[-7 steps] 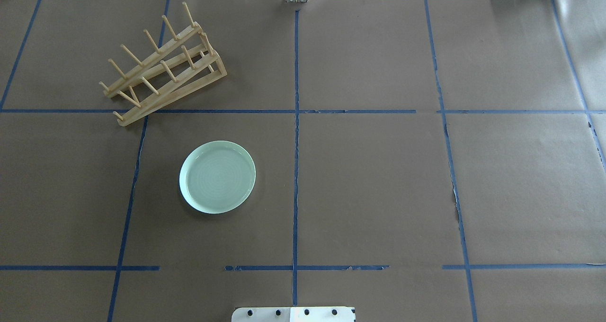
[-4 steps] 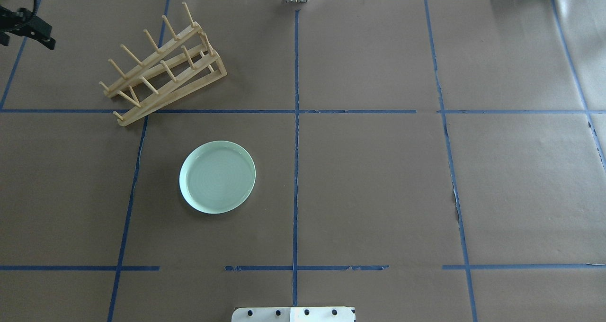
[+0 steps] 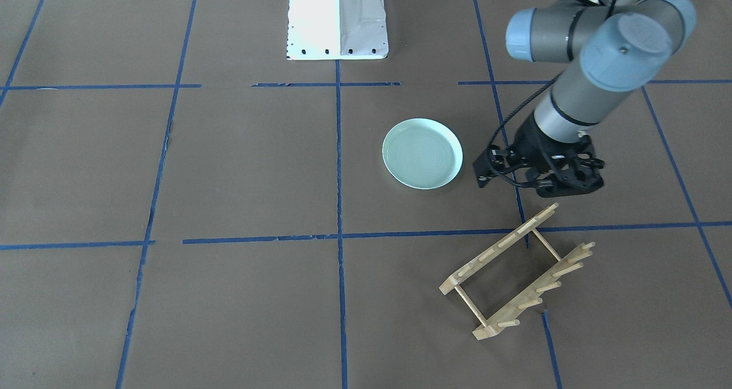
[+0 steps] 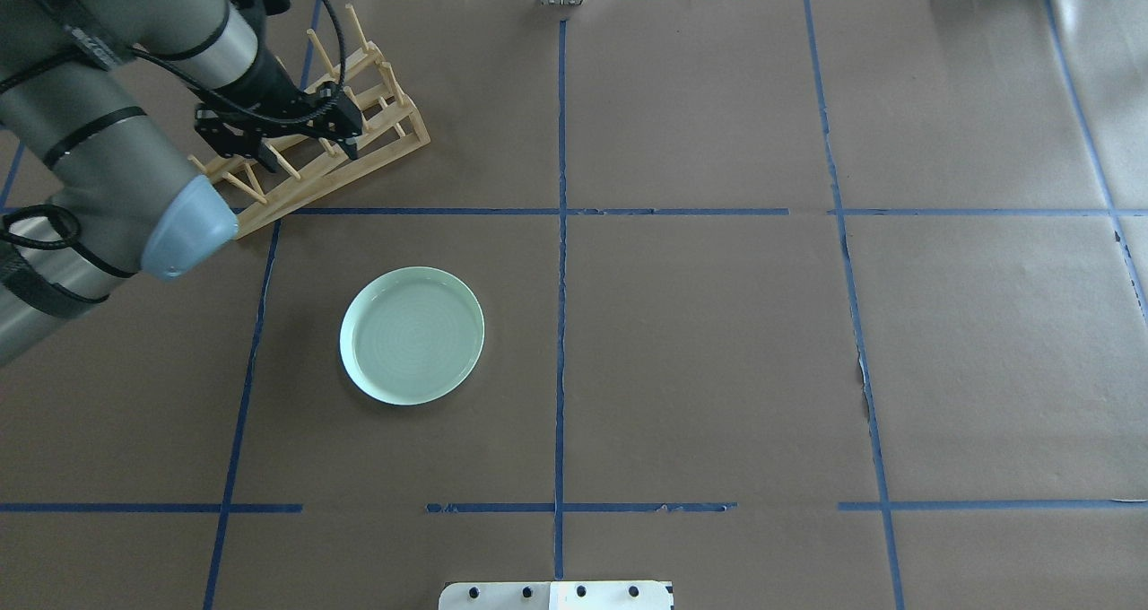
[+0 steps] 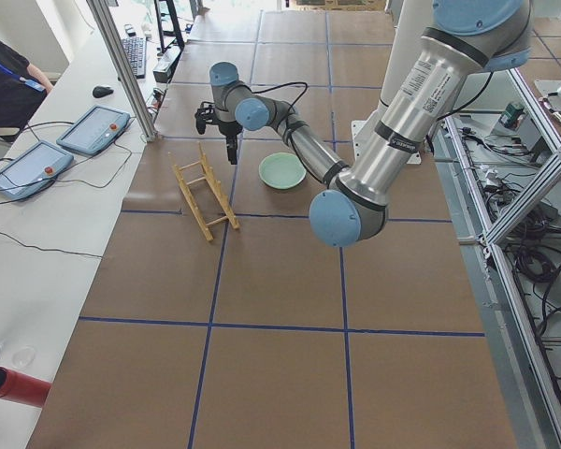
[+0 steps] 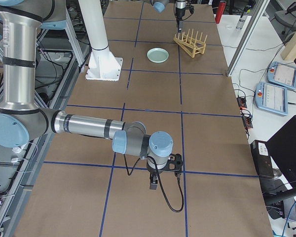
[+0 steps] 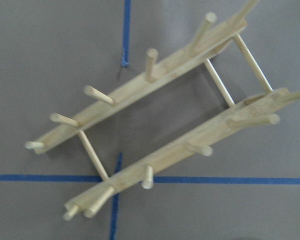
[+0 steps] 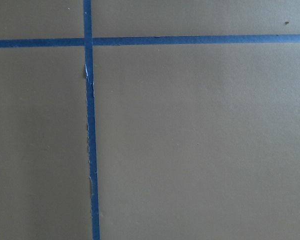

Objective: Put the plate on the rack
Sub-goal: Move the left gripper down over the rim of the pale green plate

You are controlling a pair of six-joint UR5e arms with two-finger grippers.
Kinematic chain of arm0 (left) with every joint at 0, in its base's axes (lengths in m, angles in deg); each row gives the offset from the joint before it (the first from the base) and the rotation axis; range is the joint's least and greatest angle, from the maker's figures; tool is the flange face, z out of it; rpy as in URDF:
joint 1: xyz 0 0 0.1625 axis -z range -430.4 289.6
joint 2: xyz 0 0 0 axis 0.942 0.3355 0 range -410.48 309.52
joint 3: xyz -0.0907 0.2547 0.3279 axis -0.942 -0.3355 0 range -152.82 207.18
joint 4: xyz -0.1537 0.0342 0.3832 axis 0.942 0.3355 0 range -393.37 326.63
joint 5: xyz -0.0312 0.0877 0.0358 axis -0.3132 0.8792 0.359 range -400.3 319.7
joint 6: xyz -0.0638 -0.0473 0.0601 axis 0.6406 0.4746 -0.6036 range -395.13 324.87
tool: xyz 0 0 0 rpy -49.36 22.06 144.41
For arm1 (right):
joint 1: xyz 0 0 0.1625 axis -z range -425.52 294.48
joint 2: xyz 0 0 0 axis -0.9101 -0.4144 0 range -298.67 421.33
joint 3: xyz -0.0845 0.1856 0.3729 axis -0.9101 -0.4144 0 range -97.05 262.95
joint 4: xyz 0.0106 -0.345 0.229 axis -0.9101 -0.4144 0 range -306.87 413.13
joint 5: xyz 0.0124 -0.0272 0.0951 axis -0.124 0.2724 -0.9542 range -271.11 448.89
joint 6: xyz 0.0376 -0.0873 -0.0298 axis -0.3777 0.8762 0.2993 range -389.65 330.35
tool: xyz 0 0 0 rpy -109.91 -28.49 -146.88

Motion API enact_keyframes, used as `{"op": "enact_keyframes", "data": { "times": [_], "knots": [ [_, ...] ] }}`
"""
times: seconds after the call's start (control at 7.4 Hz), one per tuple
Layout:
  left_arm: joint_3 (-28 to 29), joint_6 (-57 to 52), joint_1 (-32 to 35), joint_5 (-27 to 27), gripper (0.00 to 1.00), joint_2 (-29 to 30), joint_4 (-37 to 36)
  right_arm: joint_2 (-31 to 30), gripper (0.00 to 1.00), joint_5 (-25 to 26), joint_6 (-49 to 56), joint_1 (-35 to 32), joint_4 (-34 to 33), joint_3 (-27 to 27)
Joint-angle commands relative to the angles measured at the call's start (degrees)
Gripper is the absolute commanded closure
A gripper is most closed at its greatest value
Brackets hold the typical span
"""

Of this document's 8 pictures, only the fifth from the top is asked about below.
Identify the black computer mouse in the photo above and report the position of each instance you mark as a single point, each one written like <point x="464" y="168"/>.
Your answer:
<point x="101" y="91"/>

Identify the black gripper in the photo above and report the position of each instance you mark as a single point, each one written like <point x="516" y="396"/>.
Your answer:
<point x="228" y="128"/>

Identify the teach pendant tablet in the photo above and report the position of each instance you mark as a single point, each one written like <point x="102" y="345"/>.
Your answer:
<point x="33" y="170"/>
<point x="94" y="131"/>

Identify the clear plastic lid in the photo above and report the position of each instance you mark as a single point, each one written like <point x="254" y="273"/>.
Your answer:
<point x="24" y="357"/>

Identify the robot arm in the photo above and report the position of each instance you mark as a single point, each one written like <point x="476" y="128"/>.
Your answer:
<point x="462" y="38"/>

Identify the wooden dish rack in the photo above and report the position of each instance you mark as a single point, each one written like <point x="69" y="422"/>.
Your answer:
<point x="203" y="193"/>

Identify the red cylinder bottle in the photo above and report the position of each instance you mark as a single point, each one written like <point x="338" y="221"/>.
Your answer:
<point x="22" y="388"/>

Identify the aluminium frame structure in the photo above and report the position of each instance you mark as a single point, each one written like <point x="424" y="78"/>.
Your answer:
<point x="500" y="160"/>

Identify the aluminium frame post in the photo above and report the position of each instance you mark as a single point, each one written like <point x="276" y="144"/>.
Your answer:
<point x="109" y="32"/>

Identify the person in black shirt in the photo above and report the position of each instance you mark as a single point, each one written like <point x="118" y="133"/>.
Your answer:
<point x="23" y="88"/>

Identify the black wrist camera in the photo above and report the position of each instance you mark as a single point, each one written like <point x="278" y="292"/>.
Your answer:
<point x="205" y="115"/>

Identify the far teach pendant tablet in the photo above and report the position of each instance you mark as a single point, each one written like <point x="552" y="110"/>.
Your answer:
<point x="94" y="131"/>

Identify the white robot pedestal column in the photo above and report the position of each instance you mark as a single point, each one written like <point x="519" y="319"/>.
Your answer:
<point x="408" y="18"/>

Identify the black keyboard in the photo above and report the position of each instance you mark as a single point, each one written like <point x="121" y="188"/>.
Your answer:
<point x="135" y="50"/>

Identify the near teach pendant tablet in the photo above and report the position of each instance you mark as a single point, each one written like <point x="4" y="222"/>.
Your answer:
<point x="33" y="170"/>

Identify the light green plate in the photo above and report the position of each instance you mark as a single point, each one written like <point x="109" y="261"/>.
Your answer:
<point x="282" y="171"/>

